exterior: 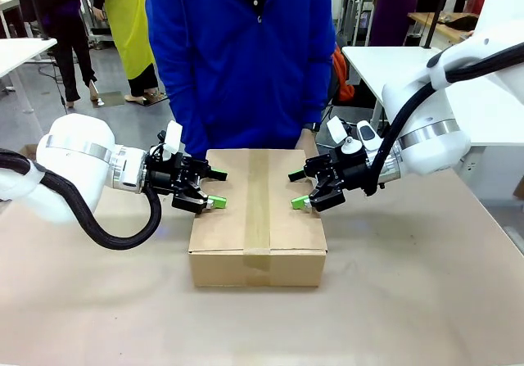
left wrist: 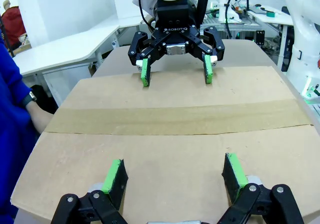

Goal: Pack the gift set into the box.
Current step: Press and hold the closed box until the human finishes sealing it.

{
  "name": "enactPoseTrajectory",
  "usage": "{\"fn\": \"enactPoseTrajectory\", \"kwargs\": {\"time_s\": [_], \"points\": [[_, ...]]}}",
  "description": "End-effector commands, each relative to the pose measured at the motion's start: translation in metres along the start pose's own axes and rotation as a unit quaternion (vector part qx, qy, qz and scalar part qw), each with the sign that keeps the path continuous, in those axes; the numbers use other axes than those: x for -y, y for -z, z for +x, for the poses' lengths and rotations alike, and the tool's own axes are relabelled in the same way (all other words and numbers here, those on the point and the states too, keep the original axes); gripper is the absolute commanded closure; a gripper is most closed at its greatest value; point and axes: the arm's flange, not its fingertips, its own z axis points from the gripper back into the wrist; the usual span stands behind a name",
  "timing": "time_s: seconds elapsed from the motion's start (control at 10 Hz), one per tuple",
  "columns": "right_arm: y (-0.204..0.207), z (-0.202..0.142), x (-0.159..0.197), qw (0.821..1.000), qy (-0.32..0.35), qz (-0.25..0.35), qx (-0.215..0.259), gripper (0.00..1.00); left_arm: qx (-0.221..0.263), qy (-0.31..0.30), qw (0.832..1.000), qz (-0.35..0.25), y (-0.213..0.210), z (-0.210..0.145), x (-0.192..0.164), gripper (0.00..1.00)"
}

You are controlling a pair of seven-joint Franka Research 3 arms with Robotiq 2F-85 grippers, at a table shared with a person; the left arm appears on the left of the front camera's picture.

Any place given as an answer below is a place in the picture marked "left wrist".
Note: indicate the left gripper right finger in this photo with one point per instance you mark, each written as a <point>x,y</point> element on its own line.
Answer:
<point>235,176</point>

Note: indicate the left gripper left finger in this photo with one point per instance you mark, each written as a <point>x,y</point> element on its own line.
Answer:
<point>115,181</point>

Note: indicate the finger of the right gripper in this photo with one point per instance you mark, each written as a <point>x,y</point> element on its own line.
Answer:
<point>208,71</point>
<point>145,73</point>

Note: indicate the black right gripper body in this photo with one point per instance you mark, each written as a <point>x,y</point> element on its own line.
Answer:
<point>172,16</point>

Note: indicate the brown cardboard box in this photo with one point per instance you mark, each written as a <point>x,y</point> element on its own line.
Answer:
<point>175,96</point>

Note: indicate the person's left forearm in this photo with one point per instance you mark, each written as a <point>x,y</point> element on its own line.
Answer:
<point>42,118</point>

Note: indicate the white spare robot arm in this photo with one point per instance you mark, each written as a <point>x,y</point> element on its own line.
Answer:
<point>302,33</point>

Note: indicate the white cluttered workbench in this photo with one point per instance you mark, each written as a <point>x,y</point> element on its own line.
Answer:
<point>272,17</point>

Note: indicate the green block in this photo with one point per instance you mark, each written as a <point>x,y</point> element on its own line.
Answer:
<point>270,14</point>

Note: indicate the white corner desk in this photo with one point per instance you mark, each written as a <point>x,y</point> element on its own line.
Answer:
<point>62,48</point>

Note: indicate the person in blue coat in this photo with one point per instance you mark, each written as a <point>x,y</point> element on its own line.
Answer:
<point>12,133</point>

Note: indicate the dark wrist watch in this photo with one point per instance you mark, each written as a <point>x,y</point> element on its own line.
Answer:
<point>30,97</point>

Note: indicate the person in red top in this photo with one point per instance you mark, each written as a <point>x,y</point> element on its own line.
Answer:
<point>13,23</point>

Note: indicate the black box on frame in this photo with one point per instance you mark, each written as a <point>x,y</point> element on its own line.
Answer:
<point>260,37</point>

